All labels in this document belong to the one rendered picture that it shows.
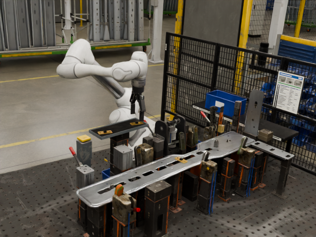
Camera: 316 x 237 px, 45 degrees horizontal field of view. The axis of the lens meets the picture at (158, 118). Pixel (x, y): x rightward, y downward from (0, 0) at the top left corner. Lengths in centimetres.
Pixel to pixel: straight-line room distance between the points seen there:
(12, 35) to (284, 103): 693
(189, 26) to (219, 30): 59
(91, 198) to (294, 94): 171
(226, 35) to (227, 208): 265
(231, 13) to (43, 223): 325
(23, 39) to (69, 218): 721
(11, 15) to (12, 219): 689
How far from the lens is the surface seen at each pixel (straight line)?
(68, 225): 231
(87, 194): 201
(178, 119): 250
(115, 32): 1031
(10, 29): 894
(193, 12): 515
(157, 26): 927
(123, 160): 220
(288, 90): 299
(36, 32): 930
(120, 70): 213
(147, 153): 231
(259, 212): 255
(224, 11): 472
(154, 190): 199
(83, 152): 224
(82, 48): 270
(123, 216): 187
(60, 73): 266
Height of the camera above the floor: 209
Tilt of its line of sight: 21 degrees down
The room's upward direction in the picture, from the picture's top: 3 degrees clockwise
